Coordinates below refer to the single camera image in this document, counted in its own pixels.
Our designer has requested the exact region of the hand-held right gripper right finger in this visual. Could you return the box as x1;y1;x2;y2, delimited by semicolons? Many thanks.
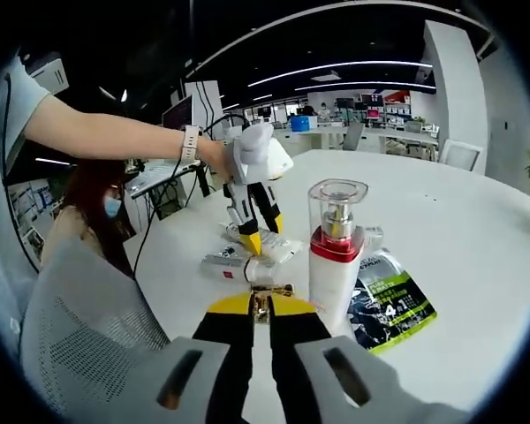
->
267;295;469;424

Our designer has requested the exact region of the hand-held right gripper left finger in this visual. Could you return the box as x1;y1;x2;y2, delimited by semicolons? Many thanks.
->
127;291;255;424

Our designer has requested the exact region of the white skincare tube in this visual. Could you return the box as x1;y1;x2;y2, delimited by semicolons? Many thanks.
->
223;223;302;264

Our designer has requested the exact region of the small white skincare bottle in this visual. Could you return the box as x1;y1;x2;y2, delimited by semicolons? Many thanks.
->
200;254;277;284

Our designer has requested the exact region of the gold foil skincare sachet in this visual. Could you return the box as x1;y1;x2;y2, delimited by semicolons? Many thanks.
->
251;284;295;326

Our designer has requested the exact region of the white skincare bottle red collar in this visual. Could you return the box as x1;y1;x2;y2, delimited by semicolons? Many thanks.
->
307;178;370;333

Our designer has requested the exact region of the black green skincare sachet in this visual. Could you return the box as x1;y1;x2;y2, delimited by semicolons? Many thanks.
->
346;249;438;355

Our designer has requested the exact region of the small clear bottle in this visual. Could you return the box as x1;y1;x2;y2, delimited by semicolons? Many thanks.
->
361;226;384;249

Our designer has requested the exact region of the blue storage box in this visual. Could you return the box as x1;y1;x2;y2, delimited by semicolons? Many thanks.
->
290;115;318;133

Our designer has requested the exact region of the person's left hand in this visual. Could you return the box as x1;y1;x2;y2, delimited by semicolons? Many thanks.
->
197;137;229;177

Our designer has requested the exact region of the pale wrist watch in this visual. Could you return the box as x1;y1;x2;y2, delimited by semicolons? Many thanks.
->
179;125;203;164

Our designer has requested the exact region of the grey office chair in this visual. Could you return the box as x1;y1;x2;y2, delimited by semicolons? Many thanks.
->
341;122;366;152

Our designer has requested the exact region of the grey mesh chair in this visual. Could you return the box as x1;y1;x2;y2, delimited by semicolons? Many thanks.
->
19;238;174;424

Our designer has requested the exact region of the white chair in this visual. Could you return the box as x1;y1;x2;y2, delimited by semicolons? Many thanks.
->
438;138;486;174

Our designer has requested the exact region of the person in light shirt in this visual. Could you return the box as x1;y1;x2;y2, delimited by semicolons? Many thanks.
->
0;57;52;275

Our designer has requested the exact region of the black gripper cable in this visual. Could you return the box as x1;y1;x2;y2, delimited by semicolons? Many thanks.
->
132;112;251;279

